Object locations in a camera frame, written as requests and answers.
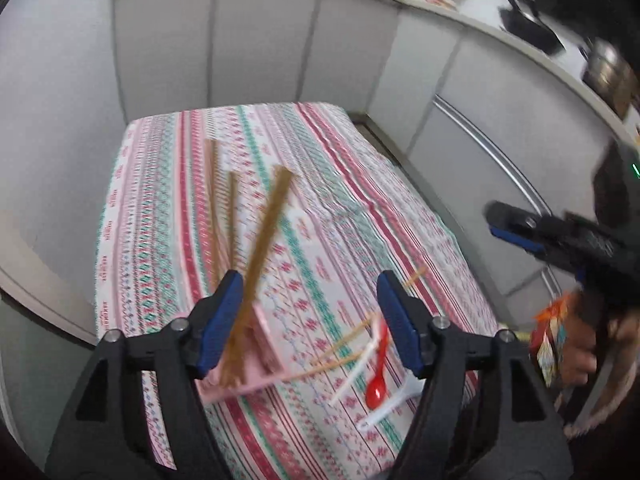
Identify striped patterned tablecloth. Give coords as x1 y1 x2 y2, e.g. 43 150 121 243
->
94 101 501 480

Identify person's right hand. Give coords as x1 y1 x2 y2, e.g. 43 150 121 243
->
560 295 599 386

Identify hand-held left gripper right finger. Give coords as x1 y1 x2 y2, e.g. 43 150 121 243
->
376 270 576 480

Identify grey kitchen cabinets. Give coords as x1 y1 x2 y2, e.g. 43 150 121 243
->
111 0 640 311

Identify wooden chopstick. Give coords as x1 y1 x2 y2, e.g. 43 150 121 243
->
280 352 364 384
402 266 429 291
202 137 224 291
220 165 296 386
310 310 379 366

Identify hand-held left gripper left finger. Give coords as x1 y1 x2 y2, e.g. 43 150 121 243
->
45 269 246 480

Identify person's right forearm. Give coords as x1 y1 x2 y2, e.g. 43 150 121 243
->
560 305 640 441

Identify colourful patterned bag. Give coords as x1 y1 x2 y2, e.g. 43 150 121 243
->
531 292 573 388

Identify red plastic spoon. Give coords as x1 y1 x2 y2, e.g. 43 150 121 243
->
364 316 392 409

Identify pink plastic utensil holder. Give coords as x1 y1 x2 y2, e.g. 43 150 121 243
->
192 302 286 403

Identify steel steamer pot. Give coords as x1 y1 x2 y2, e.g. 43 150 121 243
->
580 37 640 121

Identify black wok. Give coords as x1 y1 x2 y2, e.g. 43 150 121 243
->
492 0 566 56

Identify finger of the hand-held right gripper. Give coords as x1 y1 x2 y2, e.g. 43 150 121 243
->
490 226 551 263
484 200 548 241

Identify white rice spoon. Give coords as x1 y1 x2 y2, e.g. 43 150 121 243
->
357 372 426 431

